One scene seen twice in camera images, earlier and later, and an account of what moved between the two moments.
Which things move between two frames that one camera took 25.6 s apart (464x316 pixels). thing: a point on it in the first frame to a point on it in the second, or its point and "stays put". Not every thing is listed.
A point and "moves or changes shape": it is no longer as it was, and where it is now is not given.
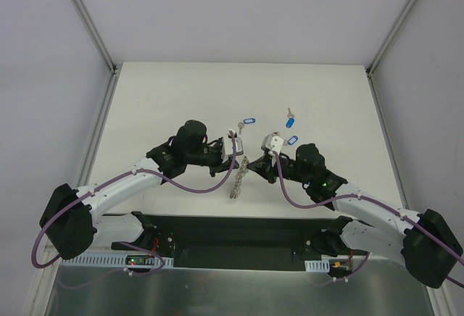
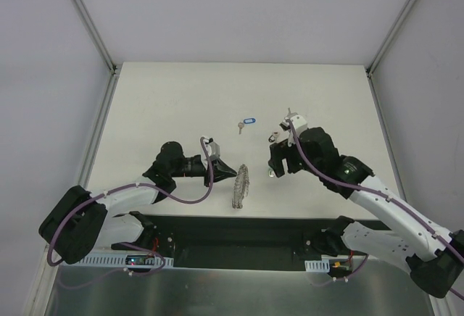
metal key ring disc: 235,190 moves or changes shape
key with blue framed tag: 246,120 stays put
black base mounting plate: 227,240 stays put
